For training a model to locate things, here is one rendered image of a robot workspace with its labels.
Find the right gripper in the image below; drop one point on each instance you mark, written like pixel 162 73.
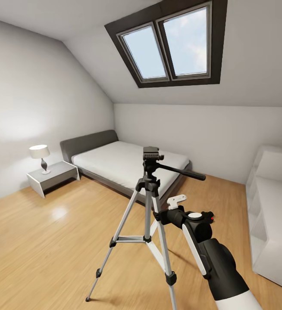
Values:
pixel 168 216

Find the bed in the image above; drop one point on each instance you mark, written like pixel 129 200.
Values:
pixel 120 165

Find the camera tripod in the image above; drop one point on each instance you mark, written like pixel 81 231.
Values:
pixel 151 185

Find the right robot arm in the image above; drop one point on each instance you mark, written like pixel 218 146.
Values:
pixel 215 261

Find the digital camera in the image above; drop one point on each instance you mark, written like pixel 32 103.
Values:
pixel 208 216

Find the table lamp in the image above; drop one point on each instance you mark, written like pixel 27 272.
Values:
pixel 40 151

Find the bookcase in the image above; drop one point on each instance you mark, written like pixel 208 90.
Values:
pixel 264 206

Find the fixed window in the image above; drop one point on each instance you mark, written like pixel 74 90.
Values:
pixel 173 42

